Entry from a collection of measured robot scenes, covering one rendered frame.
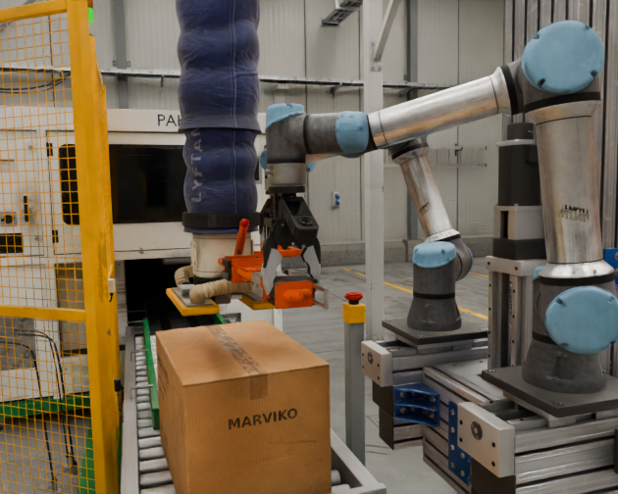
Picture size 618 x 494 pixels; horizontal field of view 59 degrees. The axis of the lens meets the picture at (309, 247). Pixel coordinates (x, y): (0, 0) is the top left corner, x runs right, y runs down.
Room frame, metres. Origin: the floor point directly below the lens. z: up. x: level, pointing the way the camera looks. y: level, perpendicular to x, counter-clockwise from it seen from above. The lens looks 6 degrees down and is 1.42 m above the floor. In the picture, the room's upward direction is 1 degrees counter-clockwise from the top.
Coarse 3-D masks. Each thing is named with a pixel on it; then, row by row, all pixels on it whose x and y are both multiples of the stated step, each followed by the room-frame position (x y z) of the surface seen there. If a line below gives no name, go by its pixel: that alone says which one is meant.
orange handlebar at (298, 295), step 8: (280, 248) 1.90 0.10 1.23; (288, 248) 1.81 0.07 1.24; (296, 248) 1.78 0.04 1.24; (256, 256) 1.69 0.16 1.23; (288, 256) 1.73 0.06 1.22; (296, 256) 1.74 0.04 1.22; (240, 272) 1.29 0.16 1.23; (248, 272) 1.24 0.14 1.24; (248, 280) 1.25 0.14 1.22; (288, 296) 1.00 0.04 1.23; (296, 296) 1.00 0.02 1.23; (304, 296) 1.01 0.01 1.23
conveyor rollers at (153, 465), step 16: (144, 352) 3.01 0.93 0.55; (144, 368) 2.75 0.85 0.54; (144, 400) 2.31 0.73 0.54; (144, 416) 2.14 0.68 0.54; (144, 432) 1.97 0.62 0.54; (144, 448) 1.88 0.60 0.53; (160, 448) 1.82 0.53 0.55; (144, 464) 1.72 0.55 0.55; (160, 464) 1.73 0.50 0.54; (144, 480) 1.62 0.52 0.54; (160, 480) 1.63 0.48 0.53; (336, 480) 1.62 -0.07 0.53
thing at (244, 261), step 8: (232, 256) 1.41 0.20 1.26; (240, 256) 1.42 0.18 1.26; (248, 256) 1.42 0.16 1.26; (224, 264) 1.37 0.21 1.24; (232, 264) 1.33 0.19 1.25; (240, 264) 1.34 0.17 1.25; (248, 264) 1.35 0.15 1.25; (256, 264) 1.35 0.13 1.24; (224, 272) 1.38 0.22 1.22; (232, 272) 1.33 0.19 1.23; (232, 280) 1.33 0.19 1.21; (240, 280) 1.34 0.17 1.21
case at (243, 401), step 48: (192, 336) 1.80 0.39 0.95; (240, 336) 1.78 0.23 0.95; (288, 336) 1.77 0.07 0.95; (192, 384) 1.33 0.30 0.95; (240, 384) 1.38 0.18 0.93; (288, 384) 1.43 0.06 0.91; (192, 432) 1.33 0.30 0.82; (240, 432) 1.38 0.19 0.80; (288, 432) 1.43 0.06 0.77; (192, 480) 1.33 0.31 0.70; (240, 480) 1.38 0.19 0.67; (288, 480) 1.43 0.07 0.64
